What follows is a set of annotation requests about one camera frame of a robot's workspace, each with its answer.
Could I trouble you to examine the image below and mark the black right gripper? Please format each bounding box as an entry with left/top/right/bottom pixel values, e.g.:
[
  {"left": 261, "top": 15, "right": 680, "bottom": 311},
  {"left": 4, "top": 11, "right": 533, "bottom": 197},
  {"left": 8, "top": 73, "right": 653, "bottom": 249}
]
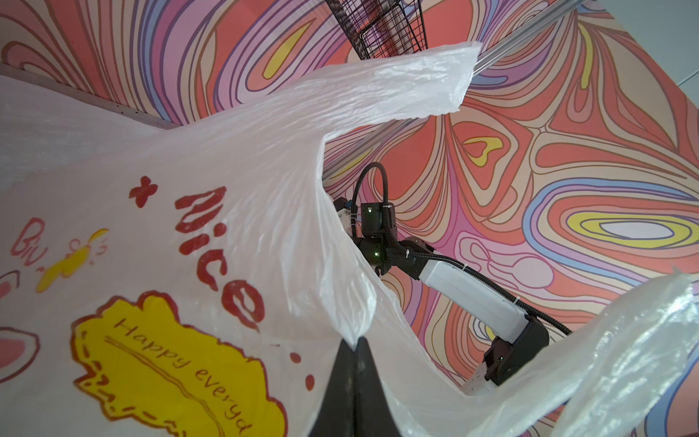
[{"left": 351, "top": 202, "right": 398, "bottom": 273}]

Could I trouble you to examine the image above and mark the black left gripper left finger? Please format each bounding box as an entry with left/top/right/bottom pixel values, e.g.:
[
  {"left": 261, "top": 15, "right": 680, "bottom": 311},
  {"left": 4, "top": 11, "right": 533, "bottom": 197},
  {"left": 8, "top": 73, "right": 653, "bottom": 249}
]
[{"left": 309, "top": 340, "right": 355, "bottom": 437}]

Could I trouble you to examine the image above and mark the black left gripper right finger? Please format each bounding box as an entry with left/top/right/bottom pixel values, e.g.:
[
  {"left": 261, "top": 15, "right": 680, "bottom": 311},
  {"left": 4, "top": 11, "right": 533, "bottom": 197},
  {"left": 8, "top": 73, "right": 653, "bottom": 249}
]
[{"left": 354, "top": 337, "right": 400, "bottom": 437}]

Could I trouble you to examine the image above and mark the printed bag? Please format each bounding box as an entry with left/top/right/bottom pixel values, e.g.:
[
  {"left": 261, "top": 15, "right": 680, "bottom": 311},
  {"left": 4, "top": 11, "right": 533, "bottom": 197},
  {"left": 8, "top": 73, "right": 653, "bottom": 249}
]
[{"left": 1, "top": 43, "right": 698, "bottom": 436}]

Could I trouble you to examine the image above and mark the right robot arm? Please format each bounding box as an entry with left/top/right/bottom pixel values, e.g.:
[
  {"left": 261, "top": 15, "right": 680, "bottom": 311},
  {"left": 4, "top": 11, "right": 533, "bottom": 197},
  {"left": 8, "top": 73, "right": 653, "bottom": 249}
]
[{"left": 349, "top": 202, "right": 571, "bottom": 396}]

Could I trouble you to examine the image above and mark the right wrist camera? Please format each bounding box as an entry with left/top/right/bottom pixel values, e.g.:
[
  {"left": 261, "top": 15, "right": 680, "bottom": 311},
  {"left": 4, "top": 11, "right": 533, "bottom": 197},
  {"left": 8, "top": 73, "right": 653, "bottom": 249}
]
[{"left": 333, "top": 197, "right": 353, "bottom": 236}]

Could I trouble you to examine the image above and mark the black wire basket rear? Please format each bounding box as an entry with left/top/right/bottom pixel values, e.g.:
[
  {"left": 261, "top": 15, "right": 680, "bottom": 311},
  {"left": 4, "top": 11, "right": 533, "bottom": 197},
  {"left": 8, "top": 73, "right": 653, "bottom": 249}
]
[{"left": 326, "top": 0, "right": 428, "bottom": 60}]

